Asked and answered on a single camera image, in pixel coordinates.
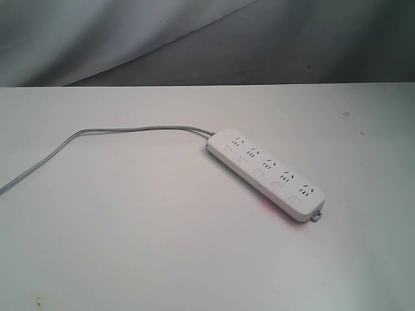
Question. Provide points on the white five-outlet power strip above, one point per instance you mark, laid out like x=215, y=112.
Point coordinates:
x=283, y=186

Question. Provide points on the grey backdrop cloth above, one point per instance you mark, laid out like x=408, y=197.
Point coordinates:
x=189, y=43

